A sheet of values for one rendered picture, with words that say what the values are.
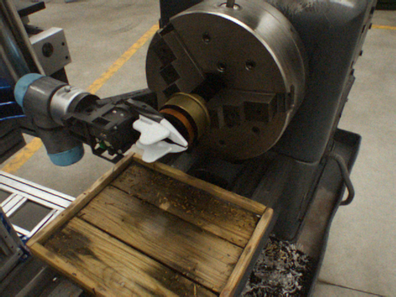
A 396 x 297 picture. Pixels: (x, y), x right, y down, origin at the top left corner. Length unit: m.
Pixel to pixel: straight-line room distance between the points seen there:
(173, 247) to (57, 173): 1.63
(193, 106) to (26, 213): 1.31
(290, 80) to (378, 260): 1.39
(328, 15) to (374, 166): 1.74
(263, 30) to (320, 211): 0.76
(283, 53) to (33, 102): 0.45
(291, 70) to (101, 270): 0.47
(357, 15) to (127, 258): 0.60
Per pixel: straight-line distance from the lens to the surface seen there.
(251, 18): 0.59
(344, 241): 1.86
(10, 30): 0.74
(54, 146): 0.72
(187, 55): 0.62
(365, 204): 2.07
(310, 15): 0.69
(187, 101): 0.55
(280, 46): 0.59
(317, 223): 1.16
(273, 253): 1.02
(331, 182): 1.30
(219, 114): 0.56
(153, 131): 0.51
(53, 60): 0.91
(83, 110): 0.60
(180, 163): 0.81
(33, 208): 1.74
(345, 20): 0.68
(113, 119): 0.54
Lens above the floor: 1.41
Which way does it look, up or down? 40 degrees down
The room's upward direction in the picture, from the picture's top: straight up
